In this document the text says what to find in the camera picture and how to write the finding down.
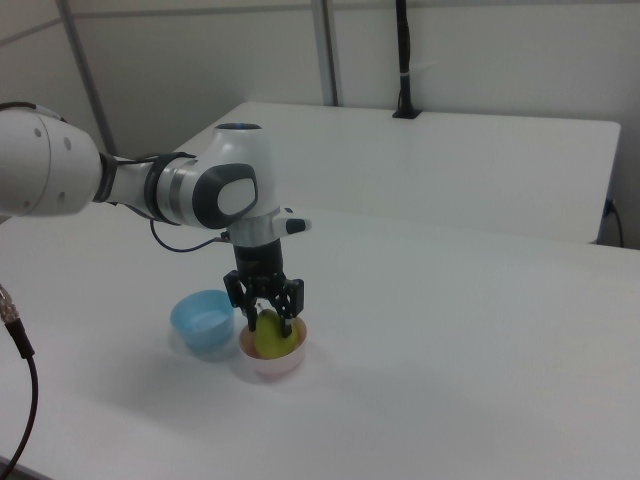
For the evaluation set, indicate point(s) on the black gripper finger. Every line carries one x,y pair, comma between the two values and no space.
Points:
242,300
290,305

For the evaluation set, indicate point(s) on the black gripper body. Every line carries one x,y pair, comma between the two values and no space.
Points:
260,265

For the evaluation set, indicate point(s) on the green pear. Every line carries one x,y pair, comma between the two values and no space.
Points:
267,337

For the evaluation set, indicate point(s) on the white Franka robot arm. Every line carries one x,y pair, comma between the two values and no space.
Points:
225,165

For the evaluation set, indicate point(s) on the blue plastic bowl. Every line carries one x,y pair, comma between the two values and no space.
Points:
200,320

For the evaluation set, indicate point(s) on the pink plastic bowl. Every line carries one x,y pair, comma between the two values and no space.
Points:
275,365

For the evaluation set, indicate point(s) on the black pole with clamp base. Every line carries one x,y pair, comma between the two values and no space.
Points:
405,60

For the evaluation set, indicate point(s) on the wide grey frame post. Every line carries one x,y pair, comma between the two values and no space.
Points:
327,50

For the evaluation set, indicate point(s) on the slim grey frame post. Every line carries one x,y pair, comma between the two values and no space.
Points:
92,90

